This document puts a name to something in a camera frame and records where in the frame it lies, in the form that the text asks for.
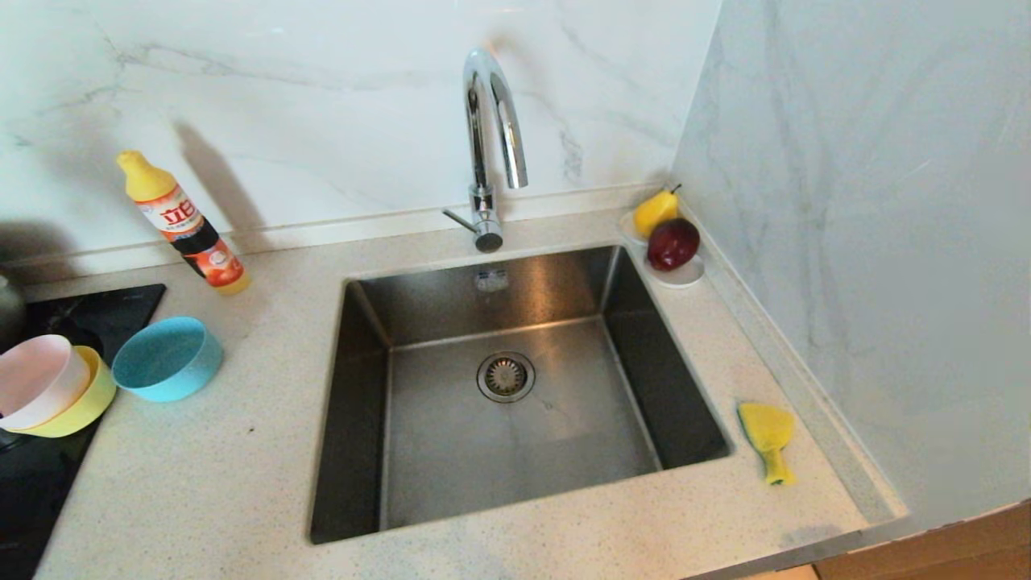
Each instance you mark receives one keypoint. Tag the yellow fish-shaped sponge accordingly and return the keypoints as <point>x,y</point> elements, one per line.
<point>767,428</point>

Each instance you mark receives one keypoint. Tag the orange yellow dish soap bottle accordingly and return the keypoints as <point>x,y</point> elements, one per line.
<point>192,235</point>

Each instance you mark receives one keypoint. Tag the blue plastic bowl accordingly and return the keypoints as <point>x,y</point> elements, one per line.
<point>169,358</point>

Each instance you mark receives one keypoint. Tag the yellow plastic bowl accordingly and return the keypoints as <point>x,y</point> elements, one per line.
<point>89,407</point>

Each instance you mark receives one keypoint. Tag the pink plastic bowl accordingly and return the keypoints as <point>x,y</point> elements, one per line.
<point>36,379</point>

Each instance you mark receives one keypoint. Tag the stainless steel sink basin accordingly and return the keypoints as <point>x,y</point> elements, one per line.
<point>483,467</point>

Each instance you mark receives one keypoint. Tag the round metal drain strainer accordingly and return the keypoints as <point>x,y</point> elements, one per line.
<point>506,377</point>

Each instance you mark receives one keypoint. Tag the yellow pear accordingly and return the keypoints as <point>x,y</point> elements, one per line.
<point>656,213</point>

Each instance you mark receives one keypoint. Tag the chrome gooseneck faucet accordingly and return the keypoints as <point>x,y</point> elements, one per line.
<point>482,129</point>

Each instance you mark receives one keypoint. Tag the dark red apple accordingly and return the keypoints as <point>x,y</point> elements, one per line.
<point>674,244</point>

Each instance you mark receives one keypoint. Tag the small white dish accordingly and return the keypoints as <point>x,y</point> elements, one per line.
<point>681,279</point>

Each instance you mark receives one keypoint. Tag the black induction cooktop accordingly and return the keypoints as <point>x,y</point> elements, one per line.
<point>121,310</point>

